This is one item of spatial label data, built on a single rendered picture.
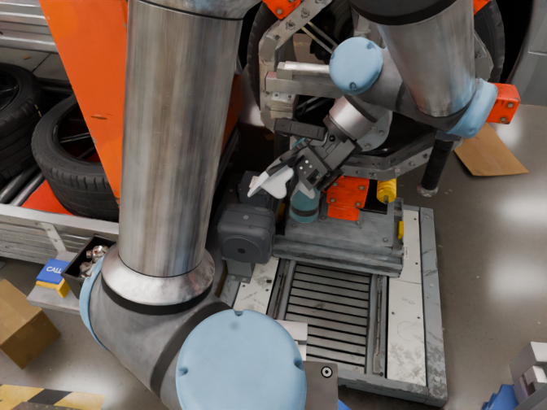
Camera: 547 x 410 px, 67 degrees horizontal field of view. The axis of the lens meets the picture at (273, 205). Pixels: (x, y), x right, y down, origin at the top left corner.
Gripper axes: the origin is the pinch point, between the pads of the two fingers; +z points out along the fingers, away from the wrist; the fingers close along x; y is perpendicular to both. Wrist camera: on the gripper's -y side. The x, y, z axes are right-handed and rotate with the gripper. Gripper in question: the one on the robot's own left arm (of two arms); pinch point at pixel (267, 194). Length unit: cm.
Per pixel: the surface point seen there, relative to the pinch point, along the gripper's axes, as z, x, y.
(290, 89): -16.5, 5.0, -14.6
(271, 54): -16.4, 15.9, -31.9
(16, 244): 96, 7, -65
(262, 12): -22, 17, -42
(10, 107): 72, 12, -114
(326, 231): 24, 72, -5
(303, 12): -28.4, 13.9, -30.2
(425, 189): -18.6, 27.6, 15.5
